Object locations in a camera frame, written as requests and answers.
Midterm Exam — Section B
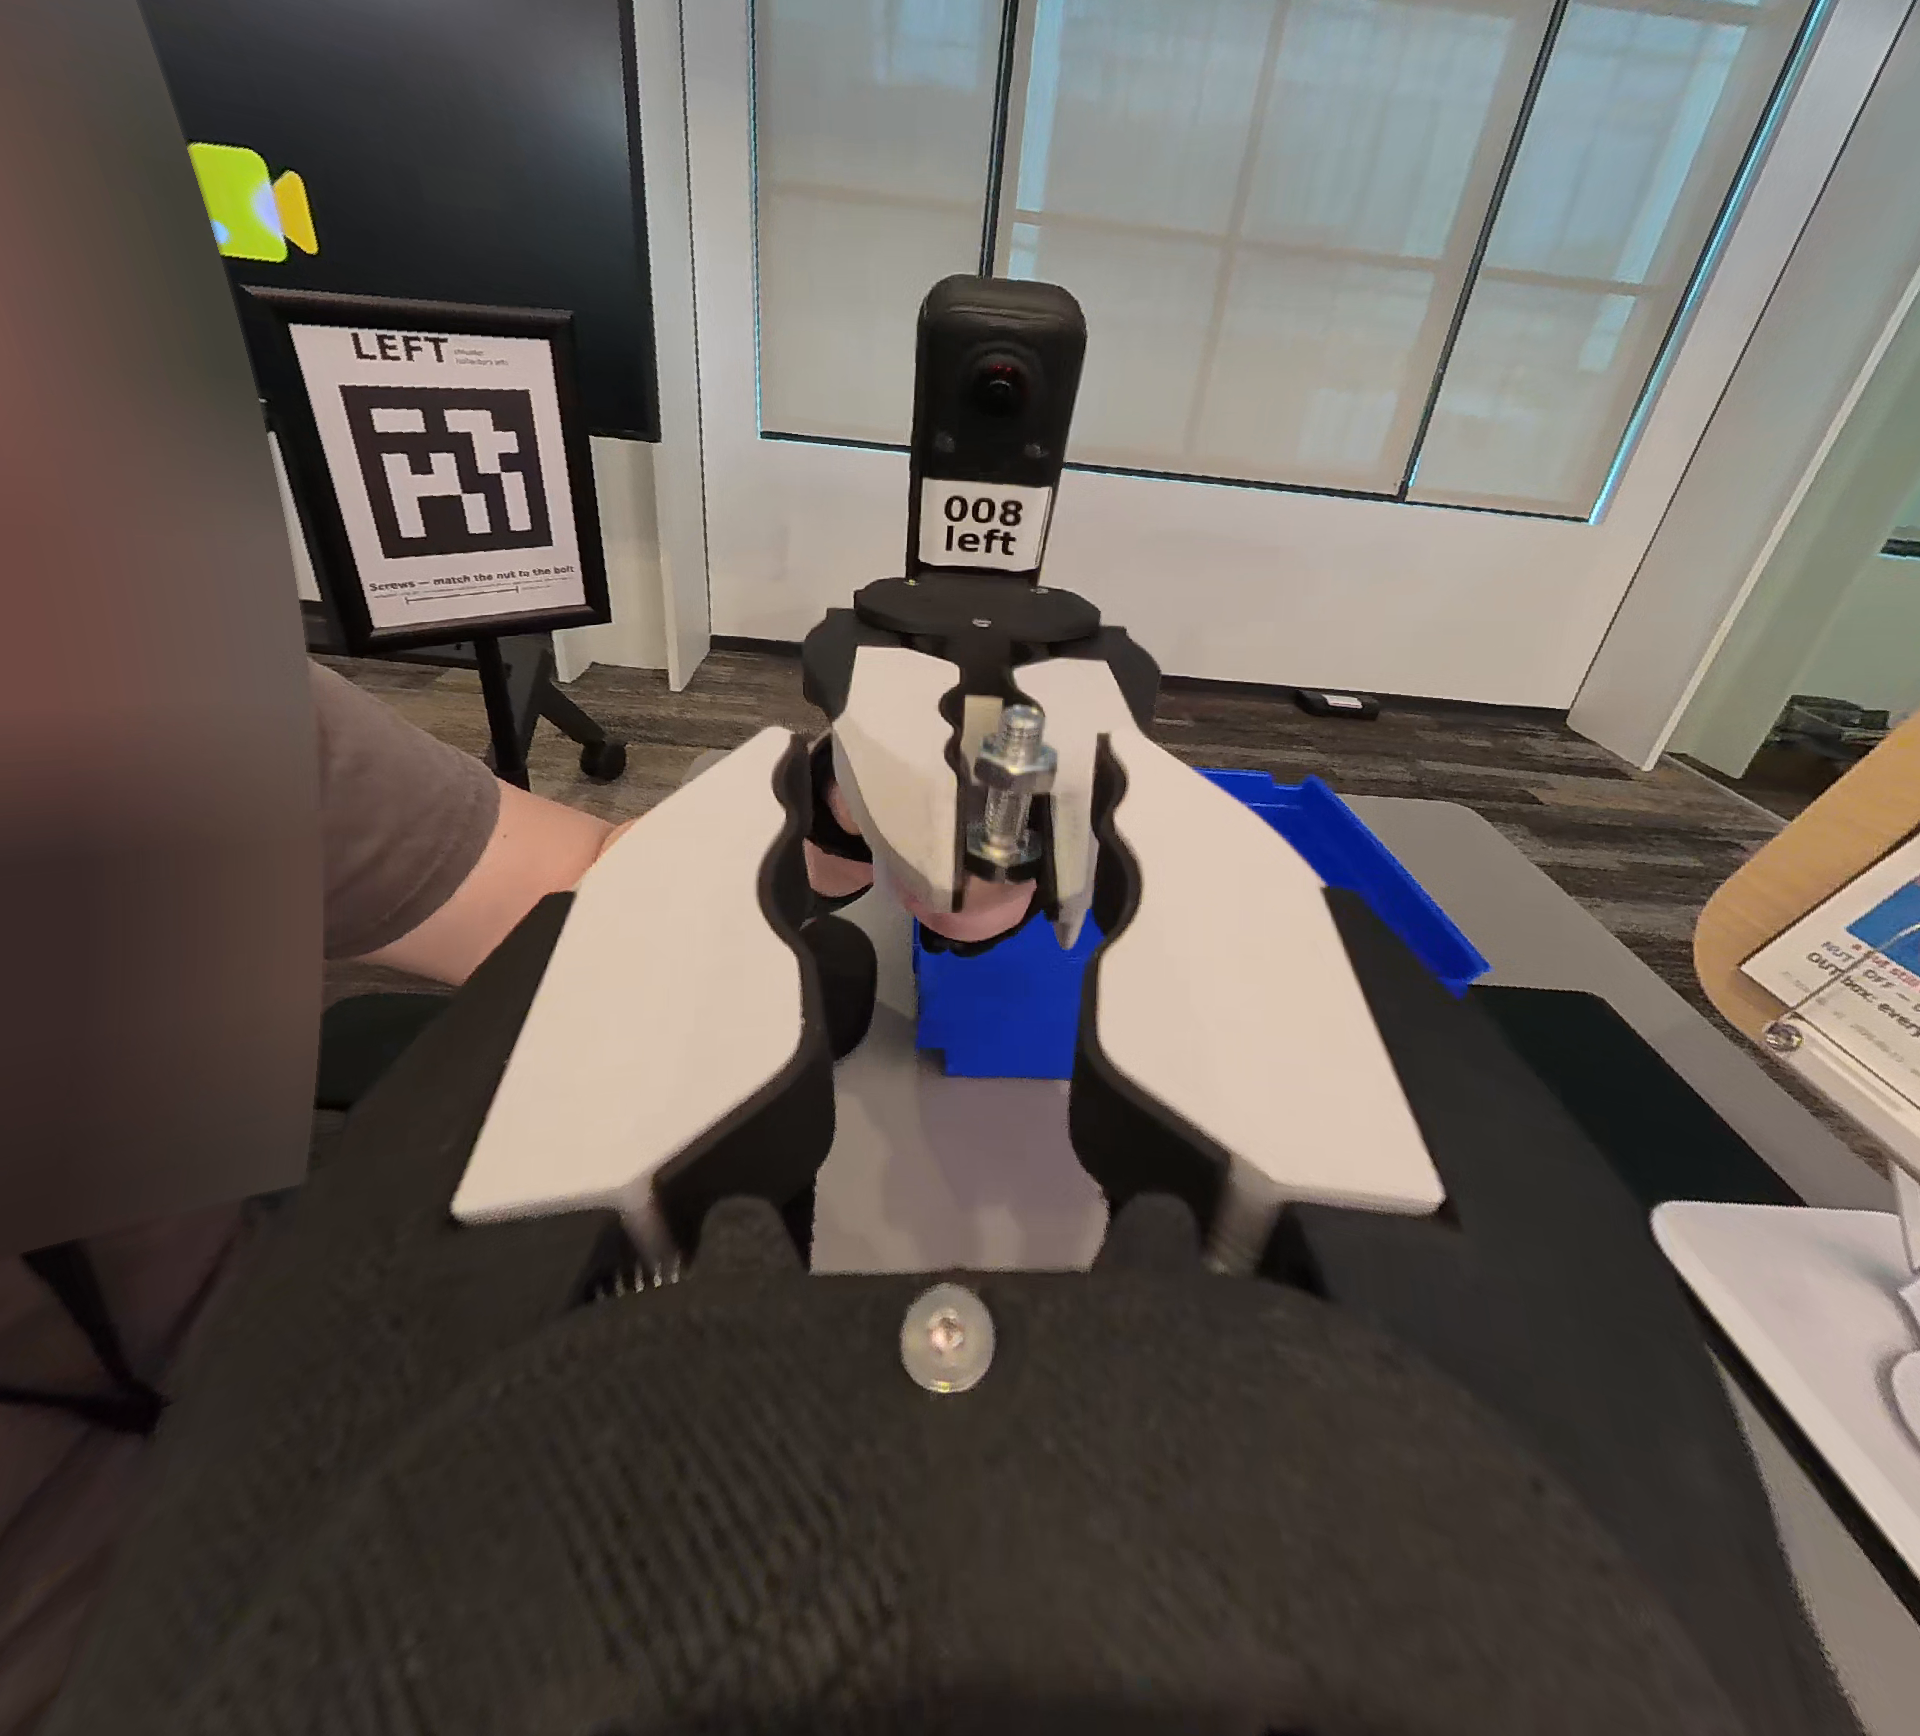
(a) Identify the blue plastic bin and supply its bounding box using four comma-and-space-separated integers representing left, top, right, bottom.
913, 767, 1490, 1080

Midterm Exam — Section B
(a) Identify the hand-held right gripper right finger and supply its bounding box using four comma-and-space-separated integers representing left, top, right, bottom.
1066, 732, 1457, 1273

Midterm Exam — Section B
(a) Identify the large window with blinds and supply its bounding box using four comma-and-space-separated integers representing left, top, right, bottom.
744, 0, 1909, 523

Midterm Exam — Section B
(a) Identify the large steel bolt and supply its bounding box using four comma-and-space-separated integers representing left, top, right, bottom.
965, 701, 1061, 888

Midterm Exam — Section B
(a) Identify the white tablet stand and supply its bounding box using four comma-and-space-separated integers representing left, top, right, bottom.
1652, 1046, 1920, 1468

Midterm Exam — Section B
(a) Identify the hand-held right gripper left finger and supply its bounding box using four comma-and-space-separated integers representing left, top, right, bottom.
449, 725, 839, 1271

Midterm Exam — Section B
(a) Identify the large black wall display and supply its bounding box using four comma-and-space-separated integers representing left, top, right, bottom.
81, 0, 661, 444

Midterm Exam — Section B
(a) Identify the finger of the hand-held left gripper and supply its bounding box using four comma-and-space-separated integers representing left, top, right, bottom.
830, 648, 969, 918
1034, 631, 1133, 950

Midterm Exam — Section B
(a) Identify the wooden instruction board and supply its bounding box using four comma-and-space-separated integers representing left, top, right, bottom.
1697, 716, 1920, 1108

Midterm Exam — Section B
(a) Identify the printed instruction sheet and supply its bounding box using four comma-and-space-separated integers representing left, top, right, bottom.
1738, 839, 1920, 1061

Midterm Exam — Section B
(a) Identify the person's left hand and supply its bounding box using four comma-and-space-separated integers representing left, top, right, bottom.
903, 880, 1056, 947

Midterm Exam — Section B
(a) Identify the black framed floor sign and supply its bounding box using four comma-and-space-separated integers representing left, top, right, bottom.
239, 285, 632, 791

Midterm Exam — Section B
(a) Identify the person's left forearm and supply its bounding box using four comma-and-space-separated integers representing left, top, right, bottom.
320, 775, 624, 988

